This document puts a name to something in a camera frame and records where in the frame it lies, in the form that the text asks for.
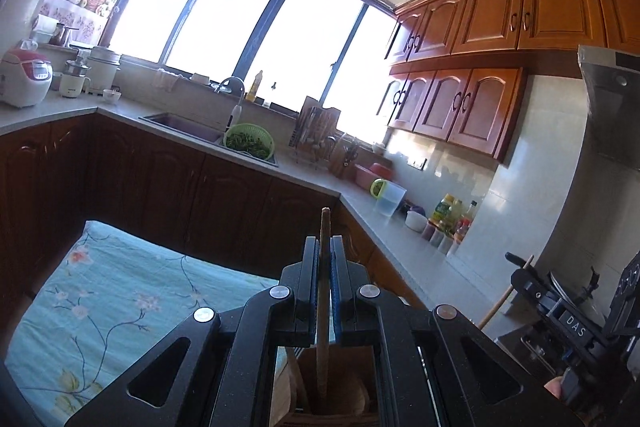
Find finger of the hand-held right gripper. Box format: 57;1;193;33
505;251;557;314

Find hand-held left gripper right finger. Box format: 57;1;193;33
330;235;583;427

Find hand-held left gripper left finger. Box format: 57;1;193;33
65;237;322;427

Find wooden utensil holder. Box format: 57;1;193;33
272;346;382;427

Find person's right hand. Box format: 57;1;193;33
543;375;566;406

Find gas stove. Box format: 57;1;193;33
492;323;567;382

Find sauce bottles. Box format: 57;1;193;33
450;199;479;244

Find row of spice jars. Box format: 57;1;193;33
422;224;461;258

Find white rectangular container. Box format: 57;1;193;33
404;210;429;233

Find clear measuring jug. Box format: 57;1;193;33
369;179;407;217

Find pink lidded container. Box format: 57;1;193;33
353;162;394;193

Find knife block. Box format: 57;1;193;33
327;140;361;180

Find green colander with greens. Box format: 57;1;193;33
223;123;277;160

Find dish rack with cutting boards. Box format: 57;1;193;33
289;95;342;164

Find wooden base cabinets with countertop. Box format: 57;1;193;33
0;99;501;324

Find steel range hood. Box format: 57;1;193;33
577;44;640;168

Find chrome kitchen faucet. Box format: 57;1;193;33
214;76;246;134

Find steel kitchen sink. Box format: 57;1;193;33
138;113;281;168

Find yellow dish soap bottle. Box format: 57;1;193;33
244;70;264;103

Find teal floral tablecloth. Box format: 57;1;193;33
4;220;282;427

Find large kitchen window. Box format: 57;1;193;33
106;0;402;144

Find white rag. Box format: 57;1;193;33
154;67;184;90

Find tall white rice cooker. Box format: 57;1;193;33
87;45;123;94

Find small white blender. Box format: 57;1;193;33
59;49;93;100

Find white and pink rice cooker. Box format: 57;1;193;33
0;48;54;109

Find paper towel roll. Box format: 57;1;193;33
30;15;59;44

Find wooden wall cabinets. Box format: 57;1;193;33
384;0;640;168

